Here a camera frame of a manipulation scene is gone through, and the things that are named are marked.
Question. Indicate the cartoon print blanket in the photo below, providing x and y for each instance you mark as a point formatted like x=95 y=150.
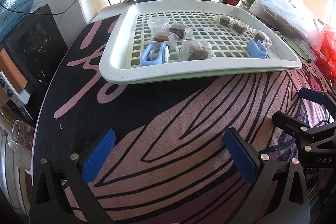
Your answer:
x=169 y=163

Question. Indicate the clear plastic bag pile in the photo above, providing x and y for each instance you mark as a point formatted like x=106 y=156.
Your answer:
x=292 y=18

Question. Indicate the black water dispenser cabinet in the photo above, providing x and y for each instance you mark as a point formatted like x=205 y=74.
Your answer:
x=37 y=48

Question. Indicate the blue clip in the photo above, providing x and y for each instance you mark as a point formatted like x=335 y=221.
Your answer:
x=257 y=49
x=152 y=56

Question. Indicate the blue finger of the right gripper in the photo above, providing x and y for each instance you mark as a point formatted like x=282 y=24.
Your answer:
x=288 y=124
x=312 y=95

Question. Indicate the brown snack one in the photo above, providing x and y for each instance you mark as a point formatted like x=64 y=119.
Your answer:
x=183 y=32

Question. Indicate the brown snack six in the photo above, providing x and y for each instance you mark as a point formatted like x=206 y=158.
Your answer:
x=160 y=37

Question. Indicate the glass jar on floor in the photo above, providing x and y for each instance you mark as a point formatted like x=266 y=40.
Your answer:
x=23 y=134

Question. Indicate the brown snack four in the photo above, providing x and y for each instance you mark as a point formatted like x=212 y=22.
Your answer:
x=239 y=26

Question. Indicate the brown snack three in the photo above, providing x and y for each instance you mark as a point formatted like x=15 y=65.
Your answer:
x=258 y=35

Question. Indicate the white perforated plastic tray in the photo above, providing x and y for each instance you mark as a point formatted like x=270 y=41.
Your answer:
x=120 y=61

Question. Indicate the brown snack two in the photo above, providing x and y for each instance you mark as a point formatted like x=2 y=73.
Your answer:
x=195 y=50

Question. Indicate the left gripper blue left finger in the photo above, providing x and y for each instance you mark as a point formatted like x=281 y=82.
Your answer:
x=95 y=154

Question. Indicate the red plastic bag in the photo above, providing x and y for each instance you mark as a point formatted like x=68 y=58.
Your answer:
x=326 y=55

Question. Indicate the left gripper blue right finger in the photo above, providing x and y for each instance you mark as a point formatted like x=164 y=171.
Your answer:
x=243 y=155

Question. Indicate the brown snack five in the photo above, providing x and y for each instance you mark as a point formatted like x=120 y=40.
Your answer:
x=225 y=20

